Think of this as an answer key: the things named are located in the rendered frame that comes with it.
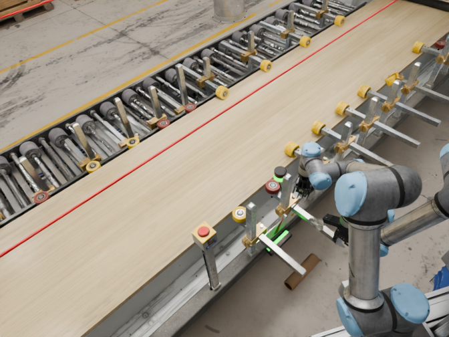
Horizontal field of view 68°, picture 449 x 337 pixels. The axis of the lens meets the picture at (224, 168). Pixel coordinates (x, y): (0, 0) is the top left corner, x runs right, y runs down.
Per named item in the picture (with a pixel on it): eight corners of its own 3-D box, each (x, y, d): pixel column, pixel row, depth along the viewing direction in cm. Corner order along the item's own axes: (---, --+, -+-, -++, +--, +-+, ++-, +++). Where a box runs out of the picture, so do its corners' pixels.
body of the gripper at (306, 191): (292, 194, 151) (294, 176, 142) (298, 180, 156) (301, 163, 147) (308, 199, 149) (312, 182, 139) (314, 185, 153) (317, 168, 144)
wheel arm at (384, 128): (419, 146, 187) (421, 141, 184) (415, 149, 186) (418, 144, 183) (343, 107, 213) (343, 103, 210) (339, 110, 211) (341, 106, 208)
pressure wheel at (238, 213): (247, 217, 178) (247, 204, 170) (248, 230, 173) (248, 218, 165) (232, 218, 179) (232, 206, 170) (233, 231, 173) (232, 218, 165)
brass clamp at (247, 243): (267, 233, 169) (268, 228, 165) (249, 251, 164) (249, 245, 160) (258, 226, 172) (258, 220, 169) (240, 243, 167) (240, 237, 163)
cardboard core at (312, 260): (320, 259, 236) (293, 287, 223) (318, 263, 242) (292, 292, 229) (311, 251, 240) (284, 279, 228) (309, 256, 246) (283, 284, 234)
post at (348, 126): (336, 180, 211) (354, 122, 175) (333, 182, 210) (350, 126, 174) (331, 176, 213) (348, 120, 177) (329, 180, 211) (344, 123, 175)
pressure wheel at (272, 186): (282, 196, 186) (283, 184, 177) (272, 204, 183) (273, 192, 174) (271, 188, 190) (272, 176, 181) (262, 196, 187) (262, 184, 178)
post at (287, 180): (285, 229, 191) (293, 175, 155) (281, 233, 189) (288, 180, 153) (280, 225, 193) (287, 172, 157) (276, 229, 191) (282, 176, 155)
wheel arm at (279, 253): (305, 273, 154) (307, 269, 151) (301, 279, 152) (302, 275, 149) (240, 217, 176) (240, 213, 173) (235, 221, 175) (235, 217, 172)
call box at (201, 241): (218, 241, 131) (216, 231, 125) (204, 253, 128) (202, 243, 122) (206, 231, 135) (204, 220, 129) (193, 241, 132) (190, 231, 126)
